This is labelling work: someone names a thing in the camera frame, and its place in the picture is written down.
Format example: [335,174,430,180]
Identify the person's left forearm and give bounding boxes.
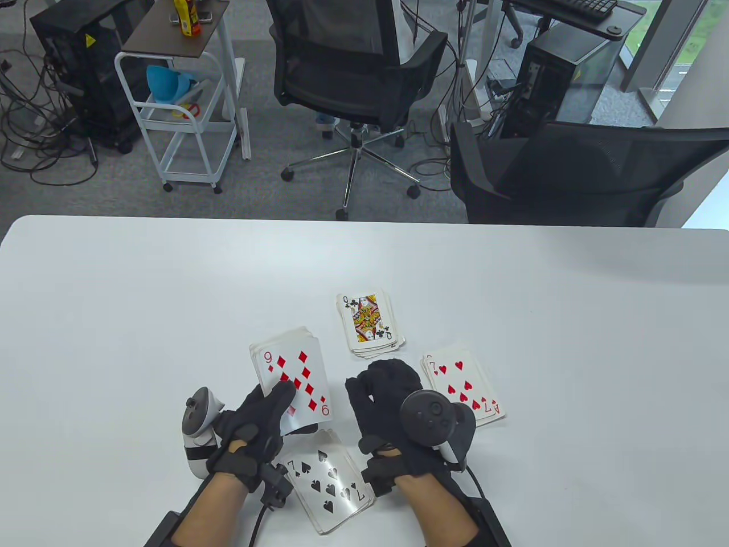
[171,474,248,547]

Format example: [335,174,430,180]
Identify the person's left hand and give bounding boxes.
[206,380,320,493]

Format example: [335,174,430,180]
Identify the grey white handheld controller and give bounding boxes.
[400,390,477,471]
[181,387,226,479]

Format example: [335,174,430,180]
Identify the white rolling cart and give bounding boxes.
[114,50,240,194]

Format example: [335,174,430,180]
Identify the person's right forearm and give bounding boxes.
[396,473,482,547]

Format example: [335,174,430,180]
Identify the blue plastic funnel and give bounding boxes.
[146,64,191,105]

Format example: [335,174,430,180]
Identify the black keyboard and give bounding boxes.
[533,0,619,22]

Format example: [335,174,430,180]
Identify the black computer tower glass panel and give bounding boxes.
[501,26,627,138]

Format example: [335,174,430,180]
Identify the black forearm sensor box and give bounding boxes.
[470,497,510,547]
[145,512,183,547]

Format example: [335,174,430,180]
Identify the black chair with chrome base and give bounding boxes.
[266,0,449,222]

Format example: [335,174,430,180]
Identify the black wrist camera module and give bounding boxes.
[261,463,294,508]
[362,456,399,496]

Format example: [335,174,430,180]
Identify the tangle of black floor cables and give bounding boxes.
[0,34,102,186]

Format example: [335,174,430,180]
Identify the red diamonds playing card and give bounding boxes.
[255,336,333,435]

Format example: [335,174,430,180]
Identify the pile of clubs cards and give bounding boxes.
[336,289,407,360]

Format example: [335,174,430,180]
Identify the black computer tower yellow sticker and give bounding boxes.
[30,0,154,153]

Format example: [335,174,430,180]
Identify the deck of playing cards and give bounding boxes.
[249,326,333,436]

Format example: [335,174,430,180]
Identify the pile of hearts cards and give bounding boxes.
[421,344,506,431]

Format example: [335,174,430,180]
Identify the white side table brown top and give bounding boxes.
[122,0,251,161]

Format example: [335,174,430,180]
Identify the person's right hand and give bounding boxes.
[345,359,469,482]

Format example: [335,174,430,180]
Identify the black chair leg with castor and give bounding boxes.
[504,9,556,49]

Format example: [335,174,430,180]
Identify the black mesh office chair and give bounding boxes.
[450,121,729,227]

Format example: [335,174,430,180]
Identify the pile of spades cards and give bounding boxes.
[276,428,376,535]

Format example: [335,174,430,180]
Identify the white metal stand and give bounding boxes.
[453,0,502,134]

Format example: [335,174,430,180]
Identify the black glove cable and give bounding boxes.
[464,464,486,502]
[251,504,271,547]

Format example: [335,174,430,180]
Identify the dark grey desk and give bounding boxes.
[501,0,647,38]

